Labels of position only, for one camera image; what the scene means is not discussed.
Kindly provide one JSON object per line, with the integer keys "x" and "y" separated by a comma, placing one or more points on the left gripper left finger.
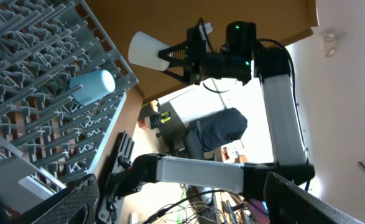
{"x": 75, "y": 204}

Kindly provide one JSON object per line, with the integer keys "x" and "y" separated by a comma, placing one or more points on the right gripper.
{"x": 232, "y": 60}

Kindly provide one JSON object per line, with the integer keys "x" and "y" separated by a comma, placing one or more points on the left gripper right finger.
{"x": 288, "y": 203}

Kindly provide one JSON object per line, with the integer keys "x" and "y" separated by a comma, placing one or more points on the small white cup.
{"x": 143, "y": 51}

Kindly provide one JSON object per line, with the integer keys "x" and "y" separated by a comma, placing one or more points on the light blue cup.
{"x": 96, "y": 85}

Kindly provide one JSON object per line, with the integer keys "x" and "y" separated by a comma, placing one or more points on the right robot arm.
{"x": 274, "y": 67}

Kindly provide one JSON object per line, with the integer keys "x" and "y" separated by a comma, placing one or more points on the grey dishwasher rack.
{"x": 48, "y": 139}

